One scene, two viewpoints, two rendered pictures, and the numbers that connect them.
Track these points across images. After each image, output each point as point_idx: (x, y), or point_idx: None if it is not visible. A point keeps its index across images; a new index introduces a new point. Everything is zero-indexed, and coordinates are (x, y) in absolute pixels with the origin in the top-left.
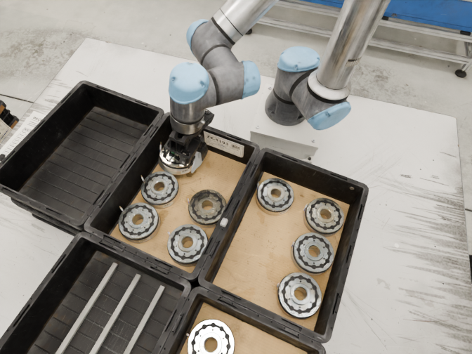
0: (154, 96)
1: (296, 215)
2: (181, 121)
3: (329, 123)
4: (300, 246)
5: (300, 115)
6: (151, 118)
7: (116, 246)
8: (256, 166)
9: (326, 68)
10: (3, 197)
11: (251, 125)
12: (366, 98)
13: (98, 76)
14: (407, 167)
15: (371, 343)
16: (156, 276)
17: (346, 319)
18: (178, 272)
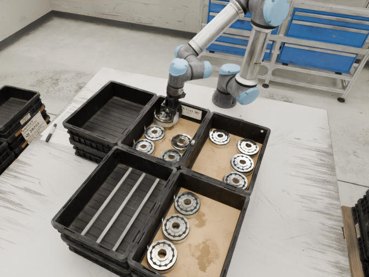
0: None
1: (232, 149)
2: (173, 87)
3: (248, 100)
4: (235, 160)
5: (232, 103)
6: (148, 100)
7: (135, 152)
8: (209, 119)
9: (244, 68)
10: (56, 145)
11: None
12: (272, 99)
13: None
14: (298, 134)
15: (280, 221)
16: (156, 170)
17: (264, 209)
18: (169, 163)
